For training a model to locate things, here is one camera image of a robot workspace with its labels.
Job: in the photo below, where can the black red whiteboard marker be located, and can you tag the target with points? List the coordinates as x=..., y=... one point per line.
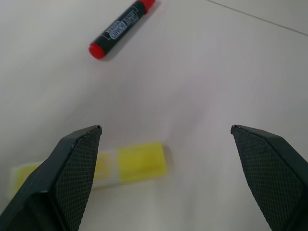
x=120, y=30

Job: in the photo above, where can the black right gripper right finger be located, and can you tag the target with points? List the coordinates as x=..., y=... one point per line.
x=272, y=178

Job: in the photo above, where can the yellow highlighter pen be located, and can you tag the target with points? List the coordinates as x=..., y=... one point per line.
x=139, y=162

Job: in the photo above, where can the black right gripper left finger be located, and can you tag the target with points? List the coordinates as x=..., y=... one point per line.
x=69, y=183

